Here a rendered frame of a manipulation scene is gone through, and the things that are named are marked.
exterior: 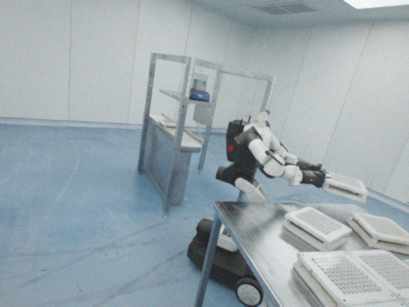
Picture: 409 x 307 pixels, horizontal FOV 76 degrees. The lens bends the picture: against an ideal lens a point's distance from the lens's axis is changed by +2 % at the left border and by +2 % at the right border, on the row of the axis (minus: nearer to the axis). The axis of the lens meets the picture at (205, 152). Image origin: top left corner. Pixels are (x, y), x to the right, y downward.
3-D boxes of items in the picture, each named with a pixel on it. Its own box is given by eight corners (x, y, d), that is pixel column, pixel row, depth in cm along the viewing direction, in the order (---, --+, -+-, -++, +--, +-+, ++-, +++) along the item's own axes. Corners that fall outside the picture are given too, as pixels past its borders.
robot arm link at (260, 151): (276, 158, 139) (257, 134, 156) (258, 174, 144) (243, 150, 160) (287, 165, 146) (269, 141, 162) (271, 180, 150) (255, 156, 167)
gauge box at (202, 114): (210, 125, 265) (214, 106, 259) (201, 125, 260) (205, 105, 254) (201, 120, 283) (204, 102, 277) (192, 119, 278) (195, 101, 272)
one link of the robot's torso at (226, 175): (213, 181, 201) (218, 160, 196) (219, 176, 212) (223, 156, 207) (248, 193, 192) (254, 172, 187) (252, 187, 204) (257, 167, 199)
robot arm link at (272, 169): (296, 172, 154) (282, 167, 140) (284, 184, 158) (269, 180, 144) (285, 160, 161) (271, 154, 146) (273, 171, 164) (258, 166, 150)
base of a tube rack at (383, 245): (417, 256, 136) (419, 252, 135) (370, 247, 134) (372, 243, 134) (385, 228, 159) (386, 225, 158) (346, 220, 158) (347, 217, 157)
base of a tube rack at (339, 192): (364, 203, 160) (366, 200, 159) (322, 190, 167) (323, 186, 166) (358, 189, 182) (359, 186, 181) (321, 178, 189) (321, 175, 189)
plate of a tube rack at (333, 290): (397, 303, 92) (400, 299, 92) (342, 310, 84) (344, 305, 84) (342, 254, 114) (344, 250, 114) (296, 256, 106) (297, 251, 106)
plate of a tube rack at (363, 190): (367, 196, 158) (369, 193, 158) (324, 183, 166) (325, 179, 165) (360, 183, 181) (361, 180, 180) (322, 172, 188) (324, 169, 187)
